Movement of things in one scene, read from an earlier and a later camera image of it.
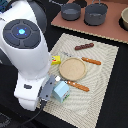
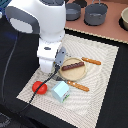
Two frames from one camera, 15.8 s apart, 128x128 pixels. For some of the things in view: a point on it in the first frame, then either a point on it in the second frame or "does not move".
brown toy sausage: (84, 46) to (73, 66)
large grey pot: (95, 13) does not move
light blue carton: (61, 91) does not move
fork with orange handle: (73, 84) does not move
